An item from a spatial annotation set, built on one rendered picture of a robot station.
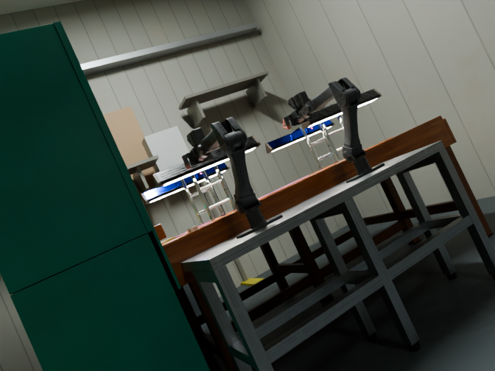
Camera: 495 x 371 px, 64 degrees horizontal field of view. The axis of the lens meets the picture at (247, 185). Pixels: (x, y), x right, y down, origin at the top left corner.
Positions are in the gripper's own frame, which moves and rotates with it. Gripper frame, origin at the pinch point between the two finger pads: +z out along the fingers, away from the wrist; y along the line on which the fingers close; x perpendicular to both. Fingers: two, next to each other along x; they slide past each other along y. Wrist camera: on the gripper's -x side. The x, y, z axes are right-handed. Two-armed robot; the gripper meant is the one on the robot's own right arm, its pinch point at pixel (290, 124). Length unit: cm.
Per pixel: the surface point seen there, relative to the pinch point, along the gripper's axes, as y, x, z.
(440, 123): -83, 35, -19
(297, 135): -47, -1, 67
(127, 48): -2, -176, 218
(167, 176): 72, 0, 14
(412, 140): -57, 37, -19
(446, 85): -165, 12, 26
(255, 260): -33, 89, 221
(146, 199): 75, 1, 69
